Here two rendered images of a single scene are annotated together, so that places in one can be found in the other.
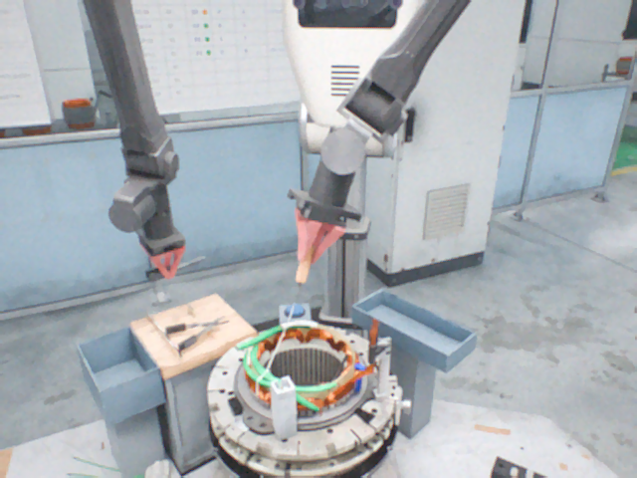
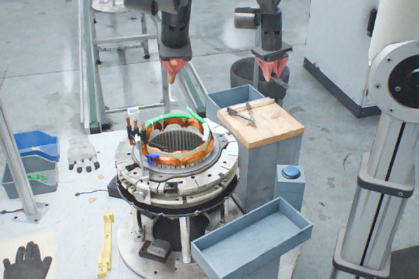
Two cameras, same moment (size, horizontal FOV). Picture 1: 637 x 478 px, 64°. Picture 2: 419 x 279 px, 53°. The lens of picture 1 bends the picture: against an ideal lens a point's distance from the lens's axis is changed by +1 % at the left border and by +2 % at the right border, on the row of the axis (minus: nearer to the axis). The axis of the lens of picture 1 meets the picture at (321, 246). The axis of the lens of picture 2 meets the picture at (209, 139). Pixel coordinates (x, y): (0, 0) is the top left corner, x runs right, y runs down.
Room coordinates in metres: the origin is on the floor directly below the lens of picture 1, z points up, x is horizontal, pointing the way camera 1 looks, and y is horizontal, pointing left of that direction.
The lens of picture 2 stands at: (0.94, -0.82, 1.74)
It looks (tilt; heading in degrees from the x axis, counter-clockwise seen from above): 35 degrees down; 101
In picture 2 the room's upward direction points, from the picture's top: 1 degrees counter-clockwise
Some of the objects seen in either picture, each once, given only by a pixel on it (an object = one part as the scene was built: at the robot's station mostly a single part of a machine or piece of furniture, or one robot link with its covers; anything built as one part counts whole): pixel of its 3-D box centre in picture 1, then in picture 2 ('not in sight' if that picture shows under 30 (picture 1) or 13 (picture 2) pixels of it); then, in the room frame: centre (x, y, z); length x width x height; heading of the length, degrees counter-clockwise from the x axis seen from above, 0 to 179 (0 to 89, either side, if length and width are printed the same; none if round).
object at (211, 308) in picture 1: (193, 332); (259, 121); (0.87, 0.27, 1.05); 0.20 x 0.19 x 0.02; 127
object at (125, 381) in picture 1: (128, 411); (234, 131); (0.78, 0.39, 0.92); 0.17 x 0.11 x 0.28; 37
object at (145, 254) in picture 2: not in sight; (155, 251); (0.63, -0.07, 0.81); 0.08 x 0.05 x 0.01; 172
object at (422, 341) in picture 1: (407, 371); (250, 275); (0.91, -0.19, 0.92); 0.25 x 0.11 x 0.28; 45
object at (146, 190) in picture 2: (394, 404); (145, 192); (0.64, -0.12, 1.07); 0.04 x 0.02 x 0.05; 166
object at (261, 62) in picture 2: (164, 255); (271, 65); (0.89, 0.31, 1.22); 0.07 x 0.07 x 0.09; 36
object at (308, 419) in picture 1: (303, 400); (177, 164); (0.68, 0.03, 1.05); 0.22 x 0.22 x 0.12
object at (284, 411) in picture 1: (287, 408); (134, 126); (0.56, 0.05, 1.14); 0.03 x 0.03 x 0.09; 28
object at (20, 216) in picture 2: not in sight; (31, 211); (0.18, 0.03, 0.78); 0.09 x 0.09 x 0.01; 1
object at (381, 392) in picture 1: (382, 367); (143, 158); (0.64, -0.10, 1.15); 0.03 x 0.02 x 0.12; 110
